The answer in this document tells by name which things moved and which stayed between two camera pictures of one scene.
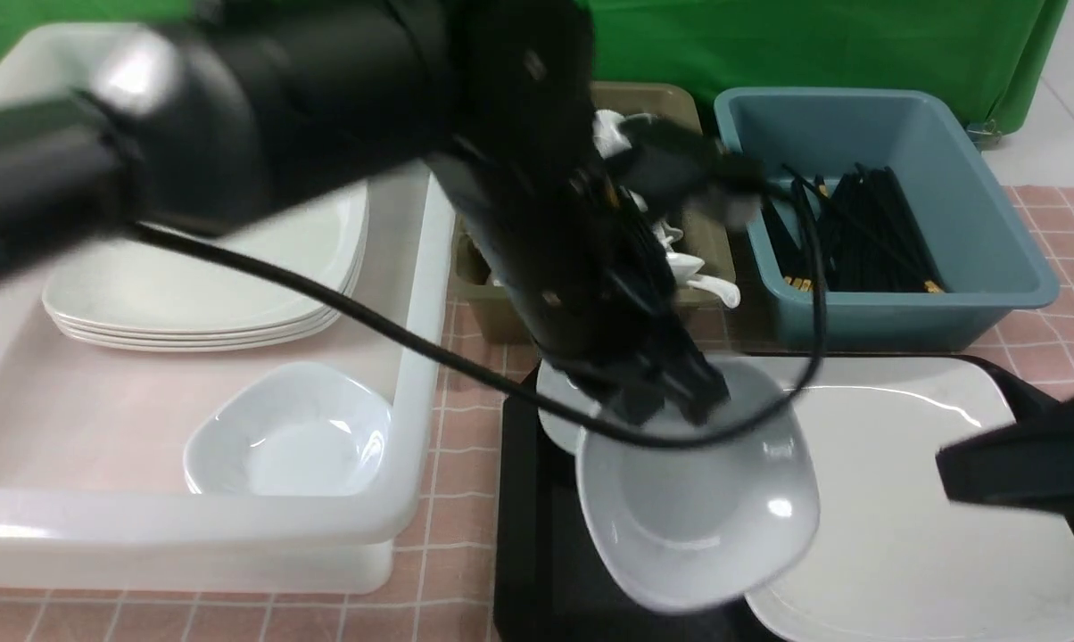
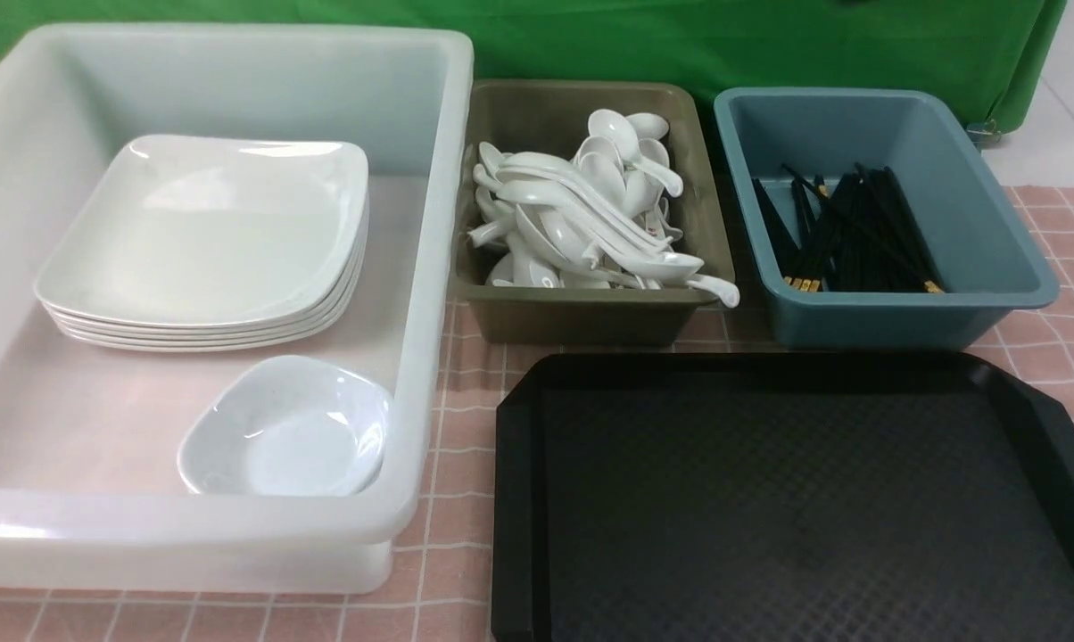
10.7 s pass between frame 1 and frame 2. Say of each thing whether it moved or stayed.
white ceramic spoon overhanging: stayed
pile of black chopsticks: stayed
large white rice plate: moved
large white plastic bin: stayed
